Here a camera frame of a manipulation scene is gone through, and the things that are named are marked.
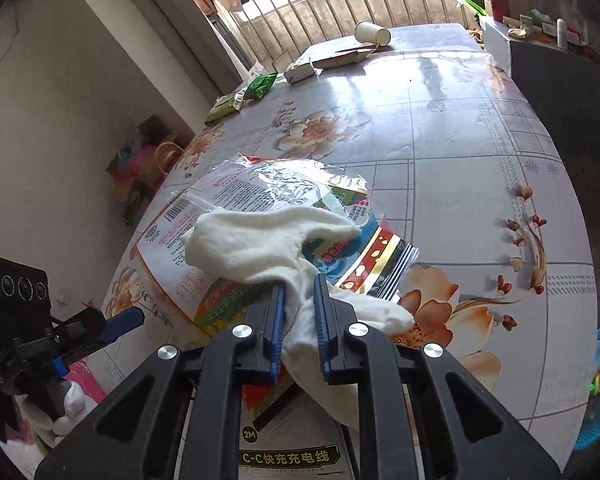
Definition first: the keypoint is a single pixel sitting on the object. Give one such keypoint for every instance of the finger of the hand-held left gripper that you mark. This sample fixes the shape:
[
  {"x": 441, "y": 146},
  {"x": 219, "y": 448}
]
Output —
[
  {"x": 60, "y": 367},
  {"x": 122, "y": 324}
]

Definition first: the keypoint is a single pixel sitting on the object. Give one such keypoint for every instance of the striped red gold packet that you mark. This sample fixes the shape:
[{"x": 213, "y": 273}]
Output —
[{"x": 385, "y": 265}]

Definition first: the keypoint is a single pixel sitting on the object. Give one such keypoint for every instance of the green orange snack packet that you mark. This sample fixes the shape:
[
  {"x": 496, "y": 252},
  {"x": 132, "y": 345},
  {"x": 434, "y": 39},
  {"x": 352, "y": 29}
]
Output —
[{"x": 220, "y": 310}]

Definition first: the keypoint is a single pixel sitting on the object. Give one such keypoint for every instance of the dark green shiny packet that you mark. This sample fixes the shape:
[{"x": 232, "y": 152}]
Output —
[{"x": 260, "y": 86}]

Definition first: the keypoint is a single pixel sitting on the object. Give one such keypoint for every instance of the wicker basket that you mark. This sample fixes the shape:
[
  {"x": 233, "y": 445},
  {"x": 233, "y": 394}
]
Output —
[{"x": 169, "y": 160}]

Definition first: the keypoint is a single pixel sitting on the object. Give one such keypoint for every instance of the pink floral cloth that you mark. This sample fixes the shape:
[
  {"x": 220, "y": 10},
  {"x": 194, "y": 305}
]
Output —
[{"x": 87, "y": 382}]

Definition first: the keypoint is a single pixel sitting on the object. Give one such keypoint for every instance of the cardboard box with pink bags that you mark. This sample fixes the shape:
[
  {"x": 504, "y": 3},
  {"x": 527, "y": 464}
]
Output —
[{"x": 130, "y": 165}]

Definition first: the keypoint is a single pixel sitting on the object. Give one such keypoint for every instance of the dark cabinet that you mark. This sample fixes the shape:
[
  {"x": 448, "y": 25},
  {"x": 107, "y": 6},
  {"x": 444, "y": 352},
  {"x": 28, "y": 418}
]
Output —
[{"x": 555, "y": 75}]

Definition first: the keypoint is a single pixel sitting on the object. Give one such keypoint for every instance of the blue white snack packet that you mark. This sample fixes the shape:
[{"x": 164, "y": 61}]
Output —
[{"x": 365, "y": 220}]

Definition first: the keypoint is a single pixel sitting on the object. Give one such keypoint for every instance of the white bottle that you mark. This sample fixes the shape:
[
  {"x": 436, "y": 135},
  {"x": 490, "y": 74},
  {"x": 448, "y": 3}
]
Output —
[{"x": 561, "y": 34}]

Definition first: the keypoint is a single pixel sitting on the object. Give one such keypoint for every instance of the clear printed plastic bag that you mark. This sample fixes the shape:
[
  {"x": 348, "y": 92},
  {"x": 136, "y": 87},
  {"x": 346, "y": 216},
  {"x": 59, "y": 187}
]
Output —
[{"x": 215, "y": 190}]

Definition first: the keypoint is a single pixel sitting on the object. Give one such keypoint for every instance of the white fluffy towel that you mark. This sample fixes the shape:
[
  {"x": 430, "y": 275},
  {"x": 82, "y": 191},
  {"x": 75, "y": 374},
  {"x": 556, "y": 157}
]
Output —
[{"x": 245, "y": 245}]

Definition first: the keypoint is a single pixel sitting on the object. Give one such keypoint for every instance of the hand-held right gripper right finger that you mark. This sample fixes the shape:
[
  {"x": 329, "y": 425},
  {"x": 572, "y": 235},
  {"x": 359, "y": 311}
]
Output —
[{"x": 321, "y": 320}]

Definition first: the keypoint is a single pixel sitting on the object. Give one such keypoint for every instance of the light green packet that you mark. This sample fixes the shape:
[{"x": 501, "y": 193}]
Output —
[{"x": 222, "y": 109}]

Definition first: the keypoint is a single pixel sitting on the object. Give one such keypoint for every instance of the flat cardboard piece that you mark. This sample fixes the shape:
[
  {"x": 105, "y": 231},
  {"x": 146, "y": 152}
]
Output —
[{"x": 340, "y": 57}]

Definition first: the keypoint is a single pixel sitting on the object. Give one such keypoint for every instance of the floral plastic tablecloth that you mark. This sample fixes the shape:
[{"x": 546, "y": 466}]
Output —
[{"x": 455, "y": 135}]

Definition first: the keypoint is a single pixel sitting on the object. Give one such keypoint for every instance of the white paper cup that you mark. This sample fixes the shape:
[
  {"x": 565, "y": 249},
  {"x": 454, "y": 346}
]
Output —
[{"x": 370, "y": 34}]

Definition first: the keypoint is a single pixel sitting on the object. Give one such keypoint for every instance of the small white box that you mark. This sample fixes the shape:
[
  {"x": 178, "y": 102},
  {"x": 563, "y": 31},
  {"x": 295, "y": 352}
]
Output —
[{"x": 300, "y": 72}]

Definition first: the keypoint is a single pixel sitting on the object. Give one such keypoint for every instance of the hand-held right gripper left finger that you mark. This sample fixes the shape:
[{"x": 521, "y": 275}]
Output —
[{"x": 278, "y": 320}]

